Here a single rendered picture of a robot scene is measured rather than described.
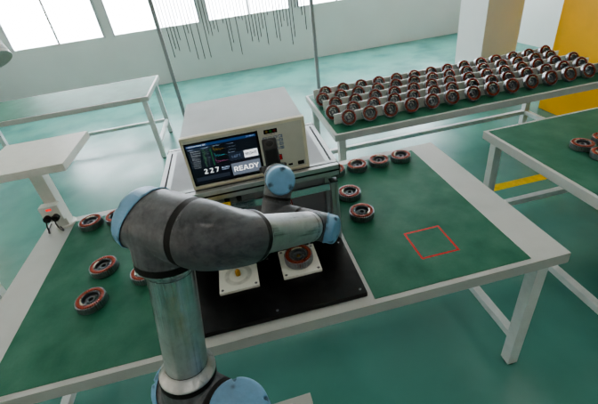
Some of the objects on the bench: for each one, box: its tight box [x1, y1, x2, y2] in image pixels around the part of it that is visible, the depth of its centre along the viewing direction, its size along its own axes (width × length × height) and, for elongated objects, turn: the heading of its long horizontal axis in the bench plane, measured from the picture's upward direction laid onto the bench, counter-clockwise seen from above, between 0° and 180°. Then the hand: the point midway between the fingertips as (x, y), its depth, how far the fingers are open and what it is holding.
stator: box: [284, 245, 313, 270], centre depth 141 cm, size 11×11×4 cm
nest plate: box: [219, 263, 260, 296], centre depth 139 cm, size 15×15×1 cm
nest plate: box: [278, 244, 322, 280], centre depth 142 cm, size 15×15×1 cm
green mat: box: [336, 150, 531, 299], centre depth 169 cm, size 94×61×1 cm, turn 23°
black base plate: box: [196, 237, 368, 338], centre depth 143 cm, size 47×64×2 cm
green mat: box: [0, 215, 162, 397], centre depth 154 cm, size 94×61×1 cm, turn 23°
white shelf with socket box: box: [0, 131, 90, 234], centre depth 169 cm, size 35×37×46 cm
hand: (270, 165), depth 126 cm, fingers closed
